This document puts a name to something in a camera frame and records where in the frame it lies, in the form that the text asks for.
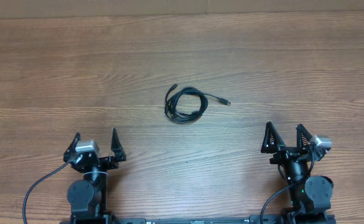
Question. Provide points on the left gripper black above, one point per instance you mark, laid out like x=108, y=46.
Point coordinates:
x=112, y=162

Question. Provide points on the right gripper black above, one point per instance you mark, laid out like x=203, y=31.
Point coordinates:
x=285, y=152

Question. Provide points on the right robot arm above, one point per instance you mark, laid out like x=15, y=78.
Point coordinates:
x=310, y=195

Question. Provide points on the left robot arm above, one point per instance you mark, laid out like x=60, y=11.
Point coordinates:
x=88, y=196

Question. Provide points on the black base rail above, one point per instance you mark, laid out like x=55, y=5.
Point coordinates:
x=252, y=219

